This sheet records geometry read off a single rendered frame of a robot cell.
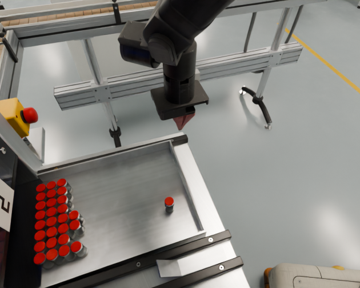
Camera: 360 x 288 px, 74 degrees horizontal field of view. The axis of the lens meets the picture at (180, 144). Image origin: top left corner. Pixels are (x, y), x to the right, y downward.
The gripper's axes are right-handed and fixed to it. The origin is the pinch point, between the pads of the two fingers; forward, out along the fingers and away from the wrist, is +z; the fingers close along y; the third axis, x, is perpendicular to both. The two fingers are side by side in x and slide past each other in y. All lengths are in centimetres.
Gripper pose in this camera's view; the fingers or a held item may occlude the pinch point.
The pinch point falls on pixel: (179, 126)
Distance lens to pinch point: 54.1
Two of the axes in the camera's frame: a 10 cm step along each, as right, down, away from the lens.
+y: -9.5, 2.5, -2.0
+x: 3.2, 7.5, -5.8
